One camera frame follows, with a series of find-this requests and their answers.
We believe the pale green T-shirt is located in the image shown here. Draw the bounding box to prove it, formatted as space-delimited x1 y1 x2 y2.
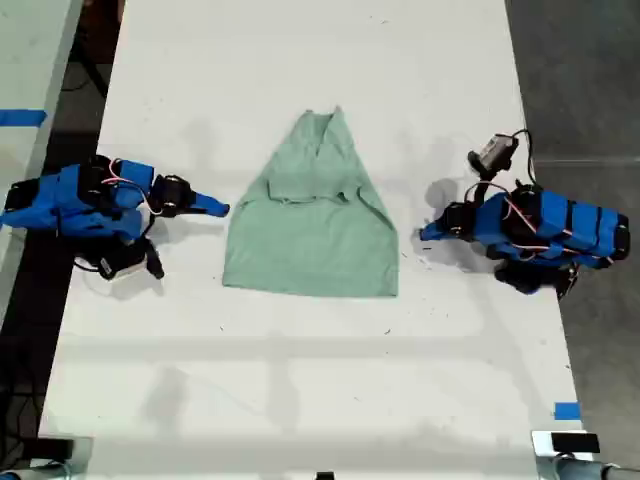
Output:
221 104 401 299

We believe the long blue tape strip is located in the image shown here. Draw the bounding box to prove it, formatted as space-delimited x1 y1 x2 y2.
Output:
0 109 49 127

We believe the white side table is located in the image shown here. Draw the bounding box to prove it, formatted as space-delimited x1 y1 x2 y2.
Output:
0 0 84 321

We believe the black box on white plate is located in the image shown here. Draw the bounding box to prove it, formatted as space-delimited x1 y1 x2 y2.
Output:
530 429 601 457

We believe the grey pipe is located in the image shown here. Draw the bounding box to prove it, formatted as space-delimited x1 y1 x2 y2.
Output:
537 457 640 480

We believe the small black box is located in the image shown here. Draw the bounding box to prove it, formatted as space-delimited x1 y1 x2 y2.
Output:
37 437 76 461

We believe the red white arm wire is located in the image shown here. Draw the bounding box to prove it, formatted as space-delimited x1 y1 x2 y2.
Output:
502 195 611 264
102 158 164 217

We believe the camera black stalk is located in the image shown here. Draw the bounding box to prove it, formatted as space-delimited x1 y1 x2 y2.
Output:
467 168 503 206
134 217 156 251

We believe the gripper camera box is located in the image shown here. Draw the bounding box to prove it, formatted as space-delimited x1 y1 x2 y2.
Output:
467 132 520 175
97 238 167 282

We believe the camera black cable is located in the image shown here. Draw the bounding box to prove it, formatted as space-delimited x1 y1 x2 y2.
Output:
509 128 539 189
73 252 109 275

